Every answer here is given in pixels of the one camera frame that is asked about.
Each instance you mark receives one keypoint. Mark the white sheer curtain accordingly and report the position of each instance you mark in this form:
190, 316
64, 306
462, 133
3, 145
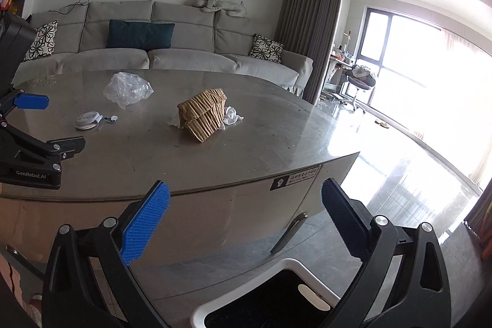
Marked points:
467, 101

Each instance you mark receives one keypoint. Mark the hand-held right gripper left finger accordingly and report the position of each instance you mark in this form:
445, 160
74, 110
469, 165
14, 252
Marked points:
148, 222

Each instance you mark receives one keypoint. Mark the pair of slippers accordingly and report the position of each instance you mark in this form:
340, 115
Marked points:
382, 123

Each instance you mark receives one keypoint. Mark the white trash bin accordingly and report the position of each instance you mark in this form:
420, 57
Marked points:
203, 312

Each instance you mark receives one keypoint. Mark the white cluttered desk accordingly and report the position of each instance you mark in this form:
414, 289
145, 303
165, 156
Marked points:
338, 63

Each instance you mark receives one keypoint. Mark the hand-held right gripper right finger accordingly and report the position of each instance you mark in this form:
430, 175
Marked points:
342, 214

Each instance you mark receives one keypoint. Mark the white table label sticker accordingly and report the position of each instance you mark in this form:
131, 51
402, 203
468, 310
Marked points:
296, 177

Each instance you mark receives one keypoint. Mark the small white crumpled plastic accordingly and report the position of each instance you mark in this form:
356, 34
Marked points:
231, 116

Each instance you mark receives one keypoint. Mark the white round case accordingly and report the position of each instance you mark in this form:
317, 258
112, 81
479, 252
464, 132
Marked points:
87, 120

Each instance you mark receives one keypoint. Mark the grey fabric sofa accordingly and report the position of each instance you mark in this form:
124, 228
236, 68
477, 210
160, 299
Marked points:
184, 59

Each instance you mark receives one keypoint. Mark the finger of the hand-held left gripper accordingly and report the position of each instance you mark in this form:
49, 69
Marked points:
65, 147
34, 102

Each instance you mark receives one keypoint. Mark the clear plastic bag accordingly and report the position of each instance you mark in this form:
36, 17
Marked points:
127, 89

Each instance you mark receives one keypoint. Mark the dark framed balcony window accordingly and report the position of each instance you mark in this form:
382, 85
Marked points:
369, 43

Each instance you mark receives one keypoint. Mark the grey brown curtain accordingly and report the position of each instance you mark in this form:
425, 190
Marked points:
311, 24

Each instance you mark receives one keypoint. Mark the floral black white cushion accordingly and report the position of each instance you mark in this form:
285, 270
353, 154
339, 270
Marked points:
266, 48
41, 39

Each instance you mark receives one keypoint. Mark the teal cushion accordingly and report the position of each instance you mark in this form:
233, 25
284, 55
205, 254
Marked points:
140, 34

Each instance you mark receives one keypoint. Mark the grey swivel stool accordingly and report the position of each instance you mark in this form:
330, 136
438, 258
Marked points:
361, 82

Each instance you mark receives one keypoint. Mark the grey plush toy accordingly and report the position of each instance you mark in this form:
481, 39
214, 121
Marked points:
219, 7

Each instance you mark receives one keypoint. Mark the metal table leg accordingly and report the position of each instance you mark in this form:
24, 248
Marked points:
288, 235
21, 257

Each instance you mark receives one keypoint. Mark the brown corrugated paper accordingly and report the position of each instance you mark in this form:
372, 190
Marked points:
201, 116

